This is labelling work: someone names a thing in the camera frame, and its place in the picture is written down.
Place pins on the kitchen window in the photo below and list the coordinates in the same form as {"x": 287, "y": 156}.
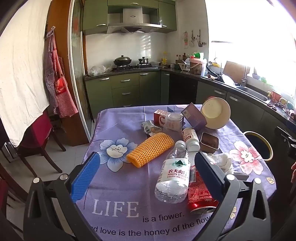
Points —
{"x": 254, "y": 41}

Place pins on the white hanging sheet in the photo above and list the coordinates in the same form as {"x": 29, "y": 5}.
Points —
{"x": 20, "y": 69}

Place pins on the red and white carton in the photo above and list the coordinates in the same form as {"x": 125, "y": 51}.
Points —
{"x": 159, "y": 118}

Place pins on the black wok with lid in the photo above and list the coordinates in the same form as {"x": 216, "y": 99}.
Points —
{"x": 122, "y": 60}

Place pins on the wooden chair with red cover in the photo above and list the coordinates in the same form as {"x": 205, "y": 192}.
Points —
{"x": 38, "y": 134}

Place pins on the small black pot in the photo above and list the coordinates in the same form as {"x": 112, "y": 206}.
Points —
{"x": 143, "y": 61}

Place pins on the purple floral tablecloth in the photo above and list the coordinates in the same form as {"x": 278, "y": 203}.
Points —
{"x": 129, "y": 185}

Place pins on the steel range hood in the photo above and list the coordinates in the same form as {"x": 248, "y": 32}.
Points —
{"x": 135, "y": 20}

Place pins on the silver wrapper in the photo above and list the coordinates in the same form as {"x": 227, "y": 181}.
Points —
{"x": 148, "y": 127}

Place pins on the white dish rack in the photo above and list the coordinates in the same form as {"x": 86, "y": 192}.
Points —
{"x": 184, "y": 66}

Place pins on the red mug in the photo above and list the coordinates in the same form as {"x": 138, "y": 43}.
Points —
{"x": 276, "y": 96}

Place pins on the yellow-rimmed trash bin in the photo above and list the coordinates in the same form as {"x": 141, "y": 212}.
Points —
{"x": 256, "y": 143}

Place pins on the green wall cabinets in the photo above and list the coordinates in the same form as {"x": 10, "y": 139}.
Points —
{"x": 94, "y": 16}

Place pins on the yellow corn-shaped holder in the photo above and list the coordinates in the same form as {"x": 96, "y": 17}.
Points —
{"x": 150, "y": 148}

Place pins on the white tissue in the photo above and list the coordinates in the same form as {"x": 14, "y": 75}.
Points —
{"x": 222, "y": 162}

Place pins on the red soda can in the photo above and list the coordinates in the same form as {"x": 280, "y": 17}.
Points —
{"x": 196, "y": 194}

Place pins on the purple checked apron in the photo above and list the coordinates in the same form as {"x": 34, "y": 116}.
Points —
{"x": 49, "y": 76}

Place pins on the hanging kitchen utensils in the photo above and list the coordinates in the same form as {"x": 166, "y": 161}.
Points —
{"x": 192, "y": 39}

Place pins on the sliding glass door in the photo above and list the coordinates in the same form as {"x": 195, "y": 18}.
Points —
{"x": 77, "y": 69}

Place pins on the clear plastic water bottle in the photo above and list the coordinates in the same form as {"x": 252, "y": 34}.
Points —
{"x": 173, "y": 180}

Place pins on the small white plastic bottle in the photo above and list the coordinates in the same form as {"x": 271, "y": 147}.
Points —
{"x": 190, "y": 139}

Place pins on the wooden cutting board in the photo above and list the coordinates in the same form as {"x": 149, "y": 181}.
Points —
{"x": 233, "y": 70}

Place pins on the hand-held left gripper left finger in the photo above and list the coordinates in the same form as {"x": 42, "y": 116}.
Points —
{"x": 85, "y": 176}

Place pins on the brown plastic tray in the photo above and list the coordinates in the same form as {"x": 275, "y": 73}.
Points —
{"x": 209, "y": 141}

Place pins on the cream paper bowl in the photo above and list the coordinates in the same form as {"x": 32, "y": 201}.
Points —
{"x": 215, "y": 113}

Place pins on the clear plastic cup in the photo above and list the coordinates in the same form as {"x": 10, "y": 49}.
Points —
{"x": 173, "y": 124}

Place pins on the steel kitchen faucet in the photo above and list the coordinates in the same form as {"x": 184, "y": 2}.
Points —
{"x": 244, "y": 80}

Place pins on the gas stove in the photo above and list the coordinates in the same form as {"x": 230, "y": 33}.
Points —
{"x": 134, "y": 67}

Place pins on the yellow oil bottle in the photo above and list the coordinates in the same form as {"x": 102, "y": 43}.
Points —
{"x": 164, "y": 60}

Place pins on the black frying pan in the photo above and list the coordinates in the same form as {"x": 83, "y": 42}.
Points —
{"x": 214, "y": 70}

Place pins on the pink plastic bucket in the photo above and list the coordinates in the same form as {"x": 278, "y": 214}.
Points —
{"x": 197, "y": 67}

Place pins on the person's right hand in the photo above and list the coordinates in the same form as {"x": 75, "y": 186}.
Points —
{"x": 294, "y": 172}

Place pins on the white plate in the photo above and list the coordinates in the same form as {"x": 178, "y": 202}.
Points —
{"x": 229, "y": 81}

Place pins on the red checked apron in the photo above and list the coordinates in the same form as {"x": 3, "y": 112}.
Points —
{"x": 64, "y": 92}

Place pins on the clear plastic bag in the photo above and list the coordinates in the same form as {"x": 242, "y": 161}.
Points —
{"x": 98, "y": 70}

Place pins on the purple cardboard box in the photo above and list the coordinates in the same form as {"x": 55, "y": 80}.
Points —
{"x": 194, "y": 115}

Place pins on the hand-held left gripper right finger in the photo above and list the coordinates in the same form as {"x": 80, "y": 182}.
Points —
{"x": 208, "y": 176}

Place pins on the steel kitchen sink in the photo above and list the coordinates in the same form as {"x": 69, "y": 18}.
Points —
{"x": 253, "y": 92}

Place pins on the row of sauce bottles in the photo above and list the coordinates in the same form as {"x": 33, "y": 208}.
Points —
{"x": 181, "y": 59}

